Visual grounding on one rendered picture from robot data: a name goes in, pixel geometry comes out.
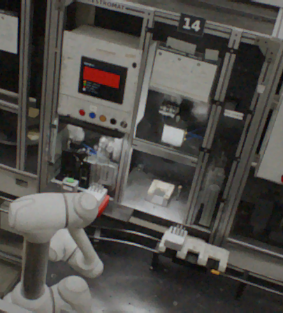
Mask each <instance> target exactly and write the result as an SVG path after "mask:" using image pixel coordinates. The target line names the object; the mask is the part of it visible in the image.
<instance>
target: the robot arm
mask: <svg viewBox="0 0 283 313"><path fill-rule="evenodd" d="M98 210H99V209H98V203H97V199H96V197H95V196H94V195H93V194H91V193H88V192H80V193H62V194H58V193H43V194H32V195H28V196H23V197H20V198H18V199H16V200H14V201H13V202H12V203H11V204H10V207H9V211H8V221H9V224H10V226H11V228H12V229H13V230H15V231H17V232H19V233H21V234H22V236H24V251H23V263H22V272H21V280H20V282H19V283H18V284H17V285H16V286H15V289H14V290H13V292H10V293H8V294H7V295H6V296H5V297H4V298H3V300H5V301H7V302H9V303H12V304H14V305H17V306H20V307H23V308H26V309H28V310H31V311H33V312H36V313H60V311H61V307H65V308H67V309H70V310H73V311H75V312H79V313H91V312H89V310H90V305H91V294H90V292H89V288H88V285H87V283H86V281H85V280H84V279H83V278H81V277H78V276H69V277H66V278H64V279H63V280H61V281H60V282H59V283H58V284H55V285H54V286H52V287H50V288H48V287H47V285H46V284H45V276H46V270H47V265H48V261H52V262H55V261H60V260H62V261H65V262H66V263H68V264H69V265H70V266H71V267H72V268H73V269H74V270H75V271H77V272H79V273H80V274H82V275H84V276H85V277H88V278H92V279H94V278H97V277H98V276H99V275H100V274H101V273H102V271H103V264H102V262H101V261H100V260H99V258H98V256H97V255H96V252H95V251H94V249H93V247H92V245H91V243H90V241H89V239H88V237H87V235H86V234H85V231H84V229H83V228H84V227H86V226H87V225H89V224H91V223H92V222H93V221H94V219H95V218H96V216H97V213H98Z"/></svg>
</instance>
